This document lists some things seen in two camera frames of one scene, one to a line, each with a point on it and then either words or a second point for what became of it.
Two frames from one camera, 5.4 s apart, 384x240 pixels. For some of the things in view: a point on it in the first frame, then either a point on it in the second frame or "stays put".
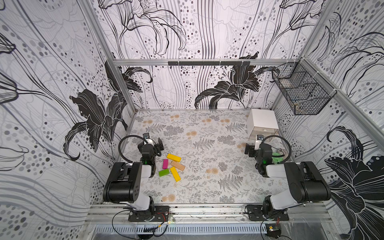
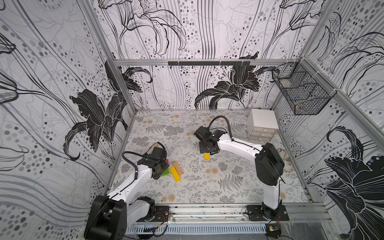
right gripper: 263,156 to 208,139
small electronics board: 273,230 stays put
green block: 163,172 stays put
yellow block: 173,157 to 206,156
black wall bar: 209,63 stays put
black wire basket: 307,89 stays put
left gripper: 155,146 to 165,166
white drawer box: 262,122 stays put
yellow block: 175,174 stays put
